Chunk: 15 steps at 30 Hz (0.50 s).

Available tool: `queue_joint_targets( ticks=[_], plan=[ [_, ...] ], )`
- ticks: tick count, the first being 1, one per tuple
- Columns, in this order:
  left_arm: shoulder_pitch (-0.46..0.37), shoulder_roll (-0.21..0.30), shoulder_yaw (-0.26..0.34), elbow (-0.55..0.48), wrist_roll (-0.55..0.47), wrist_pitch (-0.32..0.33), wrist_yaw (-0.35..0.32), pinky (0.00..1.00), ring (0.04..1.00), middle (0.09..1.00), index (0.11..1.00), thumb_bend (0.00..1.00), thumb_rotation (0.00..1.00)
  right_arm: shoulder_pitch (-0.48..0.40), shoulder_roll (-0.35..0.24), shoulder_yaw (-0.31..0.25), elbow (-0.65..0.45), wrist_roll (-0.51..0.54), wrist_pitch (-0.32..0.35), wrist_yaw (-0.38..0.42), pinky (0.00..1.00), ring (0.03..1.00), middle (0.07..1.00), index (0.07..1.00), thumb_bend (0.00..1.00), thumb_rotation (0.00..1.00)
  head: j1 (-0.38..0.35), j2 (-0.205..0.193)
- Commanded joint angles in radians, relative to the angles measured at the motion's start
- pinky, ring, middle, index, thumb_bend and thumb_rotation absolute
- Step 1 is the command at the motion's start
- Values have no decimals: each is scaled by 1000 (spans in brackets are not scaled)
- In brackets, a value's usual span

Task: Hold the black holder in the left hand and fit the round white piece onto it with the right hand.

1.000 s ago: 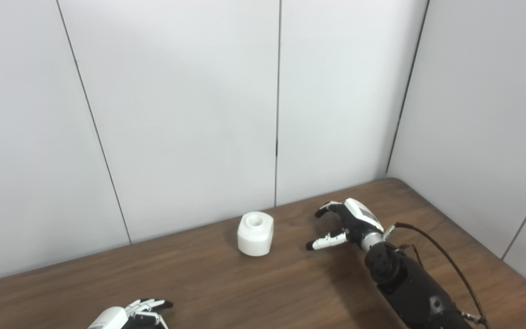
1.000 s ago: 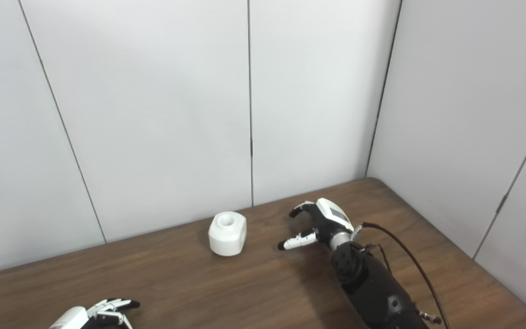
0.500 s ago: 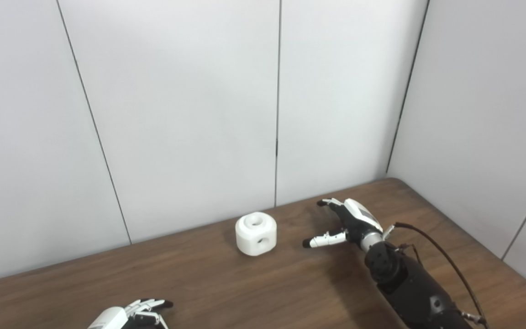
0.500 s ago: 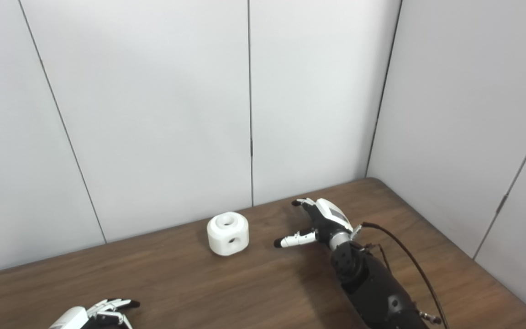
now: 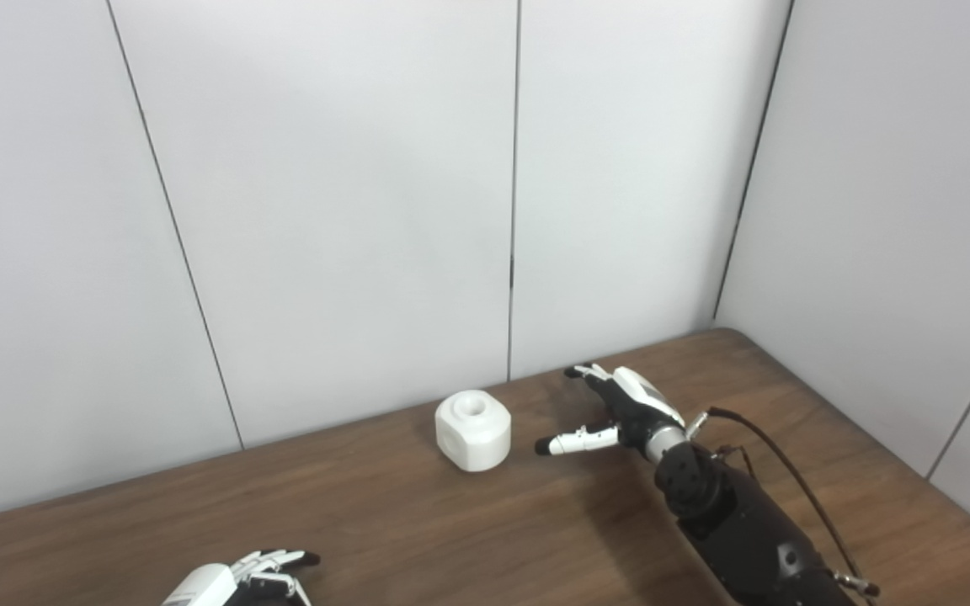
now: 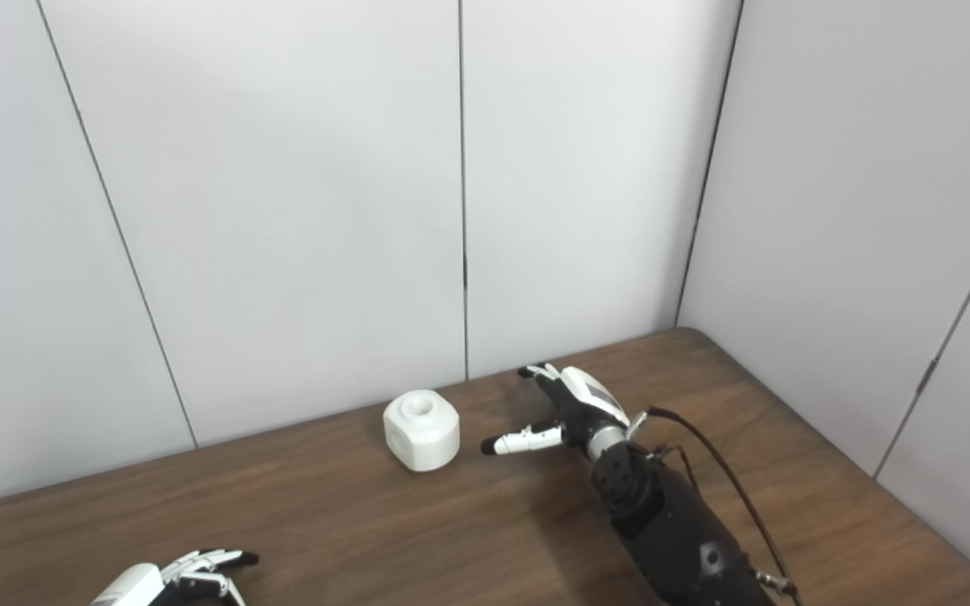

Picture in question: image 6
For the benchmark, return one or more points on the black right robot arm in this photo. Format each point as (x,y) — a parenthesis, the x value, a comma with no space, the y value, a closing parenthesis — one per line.
(670,522)

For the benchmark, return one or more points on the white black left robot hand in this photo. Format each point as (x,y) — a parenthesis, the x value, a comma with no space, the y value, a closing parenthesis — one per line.
(135,585)

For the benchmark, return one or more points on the round white plastic piece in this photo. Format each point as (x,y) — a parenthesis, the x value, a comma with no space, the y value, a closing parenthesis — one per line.
(422,438)

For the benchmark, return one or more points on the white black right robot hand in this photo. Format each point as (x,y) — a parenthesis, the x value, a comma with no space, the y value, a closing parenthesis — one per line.
(586,408)

